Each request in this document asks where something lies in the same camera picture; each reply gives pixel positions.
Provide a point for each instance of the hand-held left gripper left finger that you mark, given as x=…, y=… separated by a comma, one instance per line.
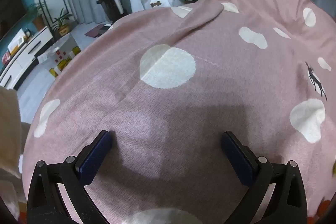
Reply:
x=95, y=158

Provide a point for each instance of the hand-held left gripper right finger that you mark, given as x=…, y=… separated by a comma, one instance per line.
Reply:
x=237, y=158

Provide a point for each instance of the pink polka-dot blanket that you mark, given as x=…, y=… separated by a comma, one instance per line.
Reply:
x=183, y=113

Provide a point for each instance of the beige clothing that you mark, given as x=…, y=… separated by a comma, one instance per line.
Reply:
x=9, y=134

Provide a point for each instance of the yellow gift boxes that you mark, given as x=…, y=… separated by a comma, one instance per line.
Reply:
x=63, y=61

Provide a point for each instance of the white TV cabinet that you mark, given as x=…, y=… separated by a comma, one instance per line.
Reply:
x=26, y=53

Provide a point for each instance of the dark purple floor mat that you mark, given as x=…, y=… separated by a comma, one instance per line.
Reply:
x=95, y=31

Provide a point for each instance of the small red box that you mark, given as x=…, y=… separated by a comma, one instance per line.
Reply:
x=5, y=58

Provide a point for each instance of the potted green plant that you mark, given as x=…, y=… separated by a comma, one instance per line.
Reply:
x=38, y=15
x=61, y=23

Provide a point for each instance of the white framed picture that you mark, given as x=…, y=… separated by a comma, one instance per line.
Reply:
x=17, y=41

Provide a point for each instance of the black television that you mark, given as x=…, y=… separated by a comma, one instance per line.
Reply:
x=11, y=20

